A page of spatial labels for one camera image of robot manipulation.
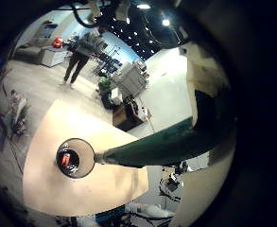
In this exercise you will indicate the red can inside vase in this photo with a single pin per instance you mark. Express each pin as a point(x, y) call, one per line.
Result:
point(65, 159)

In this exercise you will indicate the ceiling lamp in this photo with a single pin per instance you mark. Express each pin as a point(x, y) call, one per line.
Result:
point(165, 22)
point(143, 6)

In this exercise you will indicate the teal panel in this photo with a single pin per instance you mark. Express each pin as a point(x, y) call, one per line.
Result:
point(109, 216)

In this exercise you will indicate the grey cart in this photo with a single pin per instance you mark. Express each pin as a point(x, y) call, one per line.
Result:
point(130, 78)

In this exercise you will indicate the brown desk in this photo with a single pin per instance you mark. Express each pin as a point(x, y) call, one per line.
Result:
point(122, 118)

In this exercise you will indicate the green potted plant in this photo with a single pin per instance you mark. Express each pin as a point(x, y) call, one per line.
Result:
point(105, 84)

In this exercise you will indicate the person in dark clothes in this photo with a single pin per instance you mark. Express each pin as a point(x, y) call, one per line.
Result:
point(79, 56)

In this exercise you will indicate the red round object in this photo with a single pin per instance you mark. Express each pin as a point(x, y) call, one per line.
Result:
point(57, 42)

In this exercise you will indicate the white low table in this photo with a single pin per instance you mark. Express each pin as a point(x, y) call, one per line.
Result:
point(53, 56)

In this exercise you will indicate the grey sofa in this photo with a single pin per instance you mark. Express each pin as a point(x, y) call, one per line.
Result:
point(27, 52)

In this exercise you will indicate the blue wall picture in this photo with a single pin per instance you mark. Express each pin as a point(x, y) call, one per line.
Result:
point(46, 30)

